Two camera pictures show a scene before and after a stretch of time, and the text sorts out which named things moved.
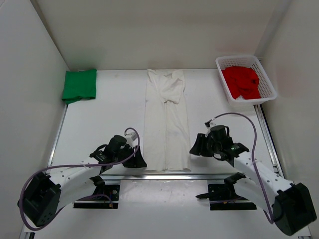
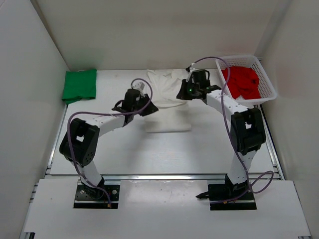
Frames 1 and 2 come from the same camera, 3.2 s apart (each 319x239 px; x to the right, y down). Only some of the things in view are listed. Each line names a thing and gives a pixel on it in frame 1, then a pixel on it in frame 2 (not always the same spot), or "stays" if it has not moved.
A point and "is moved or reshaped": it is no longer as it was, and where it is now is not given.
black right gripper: [199, 149] to [182, 95]
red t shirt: [242, 81] stays
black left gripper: [138, 161] to [150, 108]
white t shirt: [166, 139] is moved or reshaped
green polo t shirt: [79, 85] stays
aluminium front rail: [210, 177] stays
